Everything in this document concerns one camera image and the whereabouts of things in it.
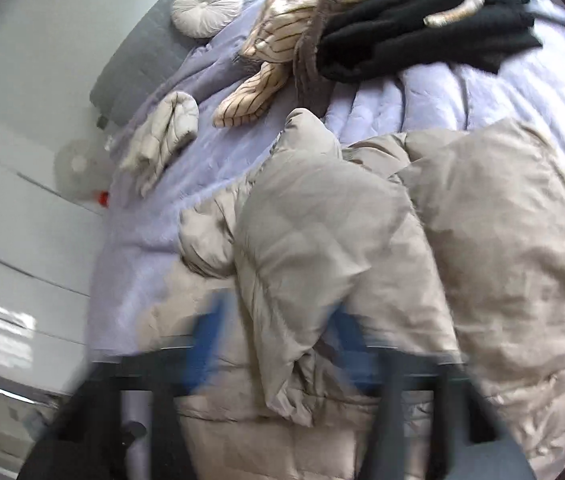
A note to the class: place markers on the round white pleated cushion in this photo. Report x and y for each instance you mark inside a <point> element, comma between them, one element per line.
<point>206,6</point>

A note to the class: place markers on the beige puffer jacket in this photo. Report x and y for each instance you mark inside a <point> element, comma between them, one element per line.
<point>337,235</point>

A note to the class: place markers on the cream striped folded garment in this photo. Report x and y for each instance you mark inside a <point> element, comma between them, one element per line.
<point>162,135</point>

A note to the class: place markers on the brown fuzzy scarf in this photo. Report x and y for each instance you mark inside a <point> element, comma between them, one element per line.
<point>312,35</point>

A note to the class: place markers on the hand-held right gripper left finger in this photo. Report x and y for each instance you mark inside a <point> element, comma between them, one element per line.
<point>207,345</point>

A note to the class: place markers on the white standing fan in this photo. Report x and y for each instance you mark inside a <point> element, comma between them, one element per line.
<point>80,170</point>

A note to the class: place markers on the white wardrobe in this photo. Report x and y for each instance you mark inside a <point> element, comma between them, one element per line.
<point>22,240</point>

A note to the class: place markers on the beige striped garment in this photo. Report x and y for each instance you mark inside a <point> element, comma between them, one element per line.
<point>272,25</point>

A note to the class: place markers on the black garment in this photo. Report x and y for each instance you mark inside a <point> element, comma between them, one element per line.
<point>412,25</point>

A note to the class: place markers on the lavender fleece blanket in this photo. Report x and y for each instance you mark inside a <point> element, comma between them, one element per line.
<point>242,160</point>

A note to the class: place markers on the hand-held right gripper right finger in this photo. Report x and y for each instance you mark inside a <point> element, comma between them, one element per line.
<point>357,355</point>

